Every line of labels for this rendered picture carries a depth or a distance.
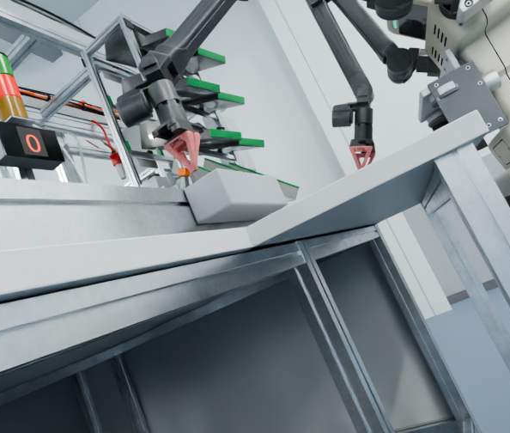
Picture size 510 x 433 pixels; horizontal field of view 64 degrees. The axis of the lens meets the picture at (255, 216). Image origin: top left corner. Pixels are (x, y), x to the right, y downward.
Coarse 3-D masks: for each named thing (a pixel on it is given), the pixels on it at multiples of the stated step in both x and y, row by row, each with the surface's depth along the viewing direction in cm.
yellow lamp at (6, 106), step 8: (8, 96) 79; (16, 96) 80; (0, 104) 78; (8, 104) 78; (16, 104) 79; (0, 112) 78; (8, 112) 78; (16, 112) 78; (24, 112) 80; (0, 120) 78
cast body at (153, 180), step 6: (150, 174) 88; (156, 174) 88; (150, 180) 86; (156, 180) 86; (162, 180) 88; (144, 186) 87; (150, 186) 86; (156, 186) 86; (162, 186) 85; (168, 186) 86; (174, 186) 88
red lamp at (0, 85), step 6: (0, 78) 79; (6, 78) 80; (12, 78) 81; (0, 84) 79; (6, 84) 79; (12, 84) 80; (0, 90) 79; (6, 90) 79; (12, 90) 80; (18, 90) 81; (0, 96) 79; (18, 96) 81
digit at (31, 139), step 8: (16, 128) 76; (24, 128) 78; (24, 136) 77; (32, 136) 78; (40, 136) 80; (24, 144) 76; (32, 144) 78; (40, 144) 79; (32, 152) 77; (40, 152) 78
